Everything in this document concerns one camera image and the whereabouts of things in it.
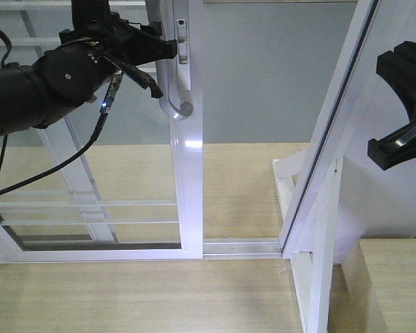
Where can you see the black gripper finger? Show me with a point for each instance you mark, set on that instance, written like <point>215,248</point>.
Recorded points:
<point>398,69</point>

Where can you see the silver door handle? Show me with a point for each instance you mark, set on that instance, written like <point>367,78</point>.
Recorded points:
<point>173,79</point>

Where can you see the light wooden step block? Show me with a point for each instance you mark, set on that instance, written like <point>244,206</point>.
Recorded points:
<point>380,275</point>

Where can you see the white door jamb frame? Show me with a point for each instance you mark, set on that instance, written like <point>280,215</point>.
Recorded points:
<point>374,24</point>

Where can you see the white framed sliding glass door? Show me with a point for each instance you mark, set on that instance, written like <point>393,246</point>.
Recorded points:
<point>147,167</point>

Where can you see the silver door lock plate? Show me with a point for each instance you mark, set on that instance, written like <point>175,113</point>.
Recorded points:
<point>182,41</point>

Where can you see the white angled brace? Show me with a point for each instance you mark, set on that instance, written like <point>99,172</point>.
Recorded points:
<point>284,171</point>

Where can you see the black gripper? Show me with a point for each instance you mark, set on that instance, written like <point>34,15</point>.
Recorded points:
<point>116,39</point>

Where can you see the white support post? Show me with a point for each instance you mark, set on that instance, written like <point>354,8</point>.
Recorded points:
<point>312,271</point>

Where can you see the white fixed glass door panel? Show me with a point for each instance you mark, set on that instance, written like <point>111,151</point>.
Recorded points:
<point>61,140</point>

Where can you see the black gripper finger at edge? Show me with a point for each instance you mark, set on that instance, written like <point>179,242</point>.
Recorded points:
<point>394,149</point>

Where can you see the aluminium floor track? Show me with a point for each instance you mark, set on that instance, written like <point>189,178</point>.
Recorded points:
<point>242,248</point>

